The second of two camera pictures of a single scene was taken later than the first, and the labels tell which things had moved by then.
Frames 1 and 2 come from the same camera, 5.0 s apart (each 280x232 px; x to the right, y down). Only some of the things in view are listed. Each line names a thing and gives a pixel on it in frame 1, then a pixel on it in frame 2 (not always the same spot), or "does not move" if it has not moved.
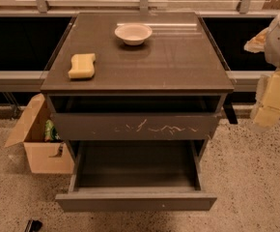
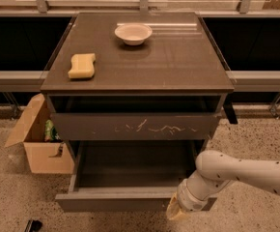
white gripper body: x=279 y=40 -> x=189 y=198
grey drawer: x=136 y=176 does not move
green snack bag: x=50 y=133 does not move
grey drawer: x=136 y=126 does not move
